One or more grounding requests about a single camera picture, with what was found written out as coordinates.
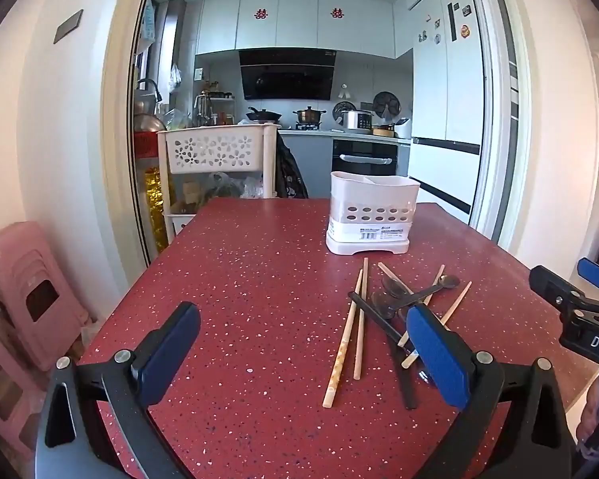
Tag black chopstick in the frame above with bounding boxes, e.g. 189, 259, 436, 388
387, 336, 418, 409
348, 291, 415, 355

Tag black built-in oven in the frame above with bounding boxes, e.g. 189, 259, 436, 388
331, 139, 399, 178

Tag white upper cabinets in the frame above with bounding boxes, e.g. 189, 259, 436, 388
196, 0, 397, 59

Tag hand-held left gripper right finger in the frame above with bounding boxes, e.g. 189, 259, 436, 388
404, 303, 577, 479

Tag black round rack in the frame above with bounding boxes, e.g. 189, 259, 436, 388
373, 91, 401, 118
332, 101, 356, 125

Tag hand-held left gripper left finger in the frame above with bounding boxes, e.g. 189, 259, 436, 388
35, 302, 201, 479

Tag steel rice cooker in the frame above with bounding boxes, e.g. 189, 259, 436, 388
340, 109, 373, 135

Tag person's right hand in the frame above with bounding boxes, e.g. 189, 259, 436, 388
576, 369, 599, 443

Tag black wok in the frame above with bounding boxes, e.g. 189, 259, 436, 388
246, 107, 283, 123

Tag grey wall switch plate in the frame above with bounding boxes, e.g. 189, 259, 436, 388
54, 9, 84, 45

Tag white basket trolley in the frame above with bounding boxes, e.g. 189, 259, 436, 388
157, 124, 283, 253

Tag dark patterned garment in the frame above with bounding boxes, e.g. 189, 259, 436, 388
276, 132, 309, 199

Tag plain wooden chopstick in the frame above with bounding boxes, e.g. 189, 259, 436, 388
401, 281, 473, 369
397, 264, 446, 348
353, 258, 369, 380
377, 262, 415, 296

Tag steel kettle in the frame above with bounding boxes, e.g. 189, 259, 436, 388
132, 79, 163, 115

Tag patterned wooden chopstick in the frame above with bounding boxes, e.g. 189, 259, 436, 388
322, 269, 364, 408

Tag clear plastic bag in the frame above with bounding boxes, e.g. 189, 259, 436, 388
207, 172, 245, 198

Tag white utensil holder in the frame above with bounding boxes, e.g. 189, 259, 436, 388
325, 170, 421, 256

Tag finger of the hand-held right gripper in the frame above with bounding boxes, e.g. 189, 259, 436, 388
529, 265, 599, 321
576, 257, 599, 293

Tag pink plastic stool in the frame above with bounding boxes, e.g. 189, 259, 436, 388
0, 221, 93, 372
0, 319, 48, 460

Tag spice rack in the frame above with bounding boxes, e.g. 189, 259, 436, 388
194, 91, 236, 127

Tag white refrigerator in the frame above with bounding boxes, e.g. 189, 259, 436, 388
408, 0, 485, 225

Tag black range hood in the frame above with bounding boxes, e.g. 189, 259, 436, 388
238, 49, 337, 101

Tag steel cooking pot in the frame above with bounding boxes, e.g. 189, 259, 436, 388
293, 106, 327, 125

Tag gold foil pack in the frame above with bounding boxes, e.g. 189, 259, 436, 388
144, 166, 169, 253

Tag steel spoon dark handle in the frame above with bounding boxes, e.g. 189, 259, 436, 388
369, 292, 405, 321
407, 274, 461, 305
379, 277, 411, 298

